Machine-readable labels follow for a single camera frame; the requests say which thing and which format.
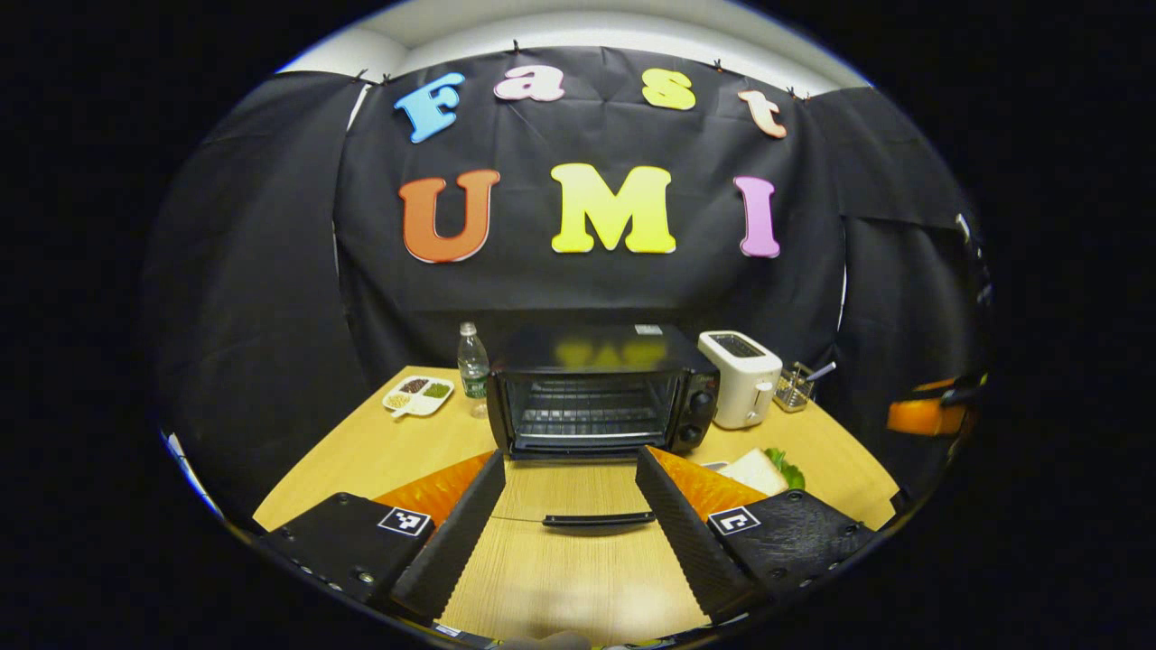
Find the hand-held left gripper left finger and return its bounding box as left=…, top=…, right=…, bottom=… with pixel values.
left=257, top=450, right=507, bottom=626

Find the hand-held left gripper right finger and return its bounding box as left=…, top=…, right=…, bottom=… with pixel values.
left=635, top=445, right=881, bottom=626

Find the lettuce sandwich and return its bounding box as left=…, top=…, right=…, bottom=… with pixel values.
left=718, top=447, right=806, bottom=497

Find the black electric oven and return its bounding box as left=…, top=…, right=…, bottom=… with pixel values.
left=486, top=323, right=722, bottom=529

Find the white divided snack plate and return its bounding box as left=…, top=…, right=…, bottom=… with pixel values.
left=382, top=375, right=455, bottom=419

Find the white toaster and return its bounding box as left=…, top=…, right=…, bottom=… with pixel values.
left=697, top=330, right=784, bottom=430

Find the clear water bottle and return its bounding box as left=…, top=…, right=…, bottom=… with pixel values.
left=457, top=322, right=491, bottom=420

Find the wire mesh basket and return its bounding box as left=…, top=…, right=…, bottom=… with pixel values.
left=774, top=363, right=816, bottom=413

